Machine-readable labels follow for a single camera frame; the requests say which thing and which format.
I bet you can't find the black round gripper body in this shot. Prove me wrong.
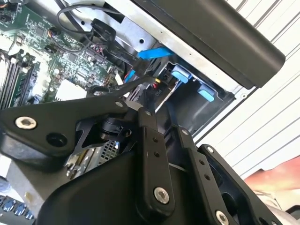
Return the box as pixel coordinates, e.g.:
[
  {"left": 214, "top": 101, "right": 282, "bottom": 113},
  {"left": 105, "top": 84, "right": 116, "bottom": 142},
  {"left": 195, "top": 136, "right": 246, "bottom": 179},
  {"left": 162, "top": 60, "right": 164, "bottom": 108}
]
[{"left": 36, "top": 140, "right": 213, "bottom": 225}]

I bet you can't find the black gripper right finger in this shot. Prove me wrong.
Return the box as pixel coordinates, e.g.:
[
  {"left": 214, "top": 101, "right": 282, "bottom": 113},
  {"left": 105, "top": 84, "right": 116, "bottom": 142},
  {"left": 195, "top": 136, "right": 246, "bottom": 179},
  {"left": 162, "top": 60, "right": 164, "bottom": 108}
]
[{"left": 164, "top": 106, "right": 282, "bottom": 225}]

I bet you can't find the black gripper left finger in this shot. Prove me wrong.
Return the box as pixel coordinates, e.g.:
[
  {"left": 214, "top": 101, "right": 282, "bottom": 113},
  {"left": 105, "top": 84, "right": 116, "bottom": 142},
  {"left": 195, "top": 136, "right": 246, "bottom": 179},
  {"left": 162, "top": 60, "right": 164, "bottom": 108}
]
[{"left": 0, "top": 93, "right": 177, "bottom": 218}]

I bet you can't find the black disk power wire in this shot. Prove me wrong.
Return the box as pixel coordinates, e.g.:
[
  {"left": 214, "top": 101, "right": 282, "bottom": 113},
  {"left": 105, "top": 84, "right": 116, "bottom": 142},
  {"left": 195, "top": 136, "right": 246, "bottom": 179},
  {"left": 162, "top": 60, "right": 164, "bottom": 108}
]
[{"left": 86, "top": 75, "right": 170, "bottom": 111}]

